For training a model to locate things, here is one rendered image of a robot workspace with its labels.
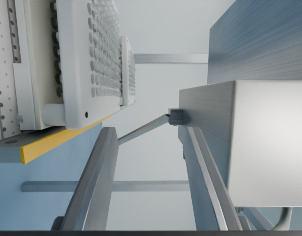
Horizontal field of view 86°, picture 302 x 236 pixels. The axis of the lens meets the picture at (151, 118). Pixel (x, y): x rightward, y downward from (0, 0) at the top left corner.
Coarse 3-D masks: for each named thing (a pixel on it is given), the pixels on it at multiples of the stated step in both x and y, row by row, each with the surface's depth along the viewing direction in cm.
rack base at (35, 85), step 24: (24, 0) 16; (48, 0) 20; (24, 24) 17; (48, 24) 20; (24, 48) 17; (48, 48) 20; (24, 72) 17; (48, 72) 20; (24, 96) 18; (48, 96) 20; (24, 120) 18
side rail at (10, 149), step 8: (48, 128) 22; (56, 128) 22; (64, 128) 22; (24, 136) 17; (32, 136) 17; (40, 136) 17; (0, 144) 15; (8, 144) 15; (16, 144) 15; (24, 144) 15; (0, 152) 14; (8, 152) 14; (16, 152) 14; (0, 160) 14; (8, 160) 14; (16, 160) 14
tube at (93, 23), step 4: (52, 20) 20; (56, 20) 20; (88, 20) 20; (92, 20) 20; (96, 20) 21; (52, 24) 20; (56, 24) 20; (88, 24) 20; (92, 24) 20; (96, 24) 20; (56, 28) 21; (92, 28) 21; (96, 28) 21
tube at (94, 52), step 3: (54, 48) 21; (57, 48) 21; (90, 48) 21; (93, 48) 21; (96, 48) 21; (54, 51) 21; (57, 51) 21; (90, 51) 21; (93, 51) 21; (96, 51) 21; (99, 51) 22; (54, 54) 21; (57, 54) 21; (90, 54) 21; (93, 54) 21; (96, 54) 21; (99, 54) 22; (93, 57) 21; (96, 57) 21; (99, 57) 22
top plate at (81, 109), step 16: (64, 0) 16; (80, 0) 18; (112, 0) 33; (64, 16) 17; (80, 16) 18; (64, 32) 17; (80, 32) 18; (64, 48) 17; (80, 48) 18; (64, 64) 17; (80, 64) 18; (64, 80) 17; (80, 80) 18; (112, 80) 33; (64, 96) 18; (80, 96) 18; (96, 96) 23; (112, 96) 33; (64, 112) 18; (80, 112) 18; (96, 112) 23; (112, 112) 33; (80, 128) 18
